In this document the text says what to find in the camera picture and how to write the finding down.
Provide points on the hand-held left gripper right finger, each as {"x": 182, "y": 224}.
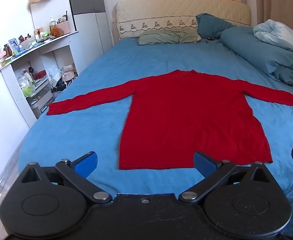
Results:
{"x": 203, "y": 164}

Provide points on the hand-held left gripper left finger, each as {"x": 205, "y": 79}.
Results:
{"x": 87, "y": 163}

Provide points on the red knit sweater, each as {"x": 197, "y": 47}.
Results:
{"x": 186, "y": 120}

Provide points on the bed with blue sheet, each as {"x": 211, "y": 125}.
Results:
{"x": 91, "y": 85}

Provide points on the beige cloth bag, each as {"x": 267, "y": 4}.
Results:
{"x": 70, "y": 73}

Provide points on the green packet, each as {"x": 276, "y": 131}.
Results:
{"x": 28, "y": 90}

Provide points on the red box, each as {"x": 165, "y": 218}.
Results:
{"x": 40, "y": 74}

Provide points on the white shelf unit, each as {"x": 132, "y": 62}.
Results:
{"x": 10, "y": 80}

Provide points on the blue duvet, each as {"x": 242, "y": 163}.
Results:
{"x": 256, "y": 50}

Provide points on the small dark hair clip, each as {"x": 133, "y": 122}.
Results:
{"x": 210, "y": 39}

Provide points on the light blue blanket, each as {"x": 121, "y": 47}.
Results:
{"x": 279, "y": 33}

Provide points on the green pillow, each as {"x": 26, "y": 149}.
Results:
{"x": 166, "y": 36}

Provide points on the white and grey wardrobe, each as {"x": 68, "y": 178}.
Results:
{"x": 89, "y": 30}

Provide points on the small brown teddy bear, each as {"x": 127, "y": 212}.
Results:
{"x": 56, "y": 31}

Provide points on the pink storage box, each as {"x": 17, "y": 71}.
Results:
{"x": 64, "y": 27}

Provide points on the brown bottle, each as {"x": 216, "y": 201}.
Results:
{"x": 7, "y": 50}

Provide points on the blue and white packet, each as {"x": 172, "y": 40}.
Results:
{"x": 14, "y": 45}

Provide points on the blue pillow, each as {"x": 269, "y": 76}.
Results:
{"x": 212, "y": 25}

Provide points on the white pump bottle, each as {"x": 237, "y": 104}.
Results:
{"x": 52, "y": 23}

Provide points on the beige quilted headboard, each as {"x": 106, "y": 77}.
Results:
{"x": 181, "y": 8}

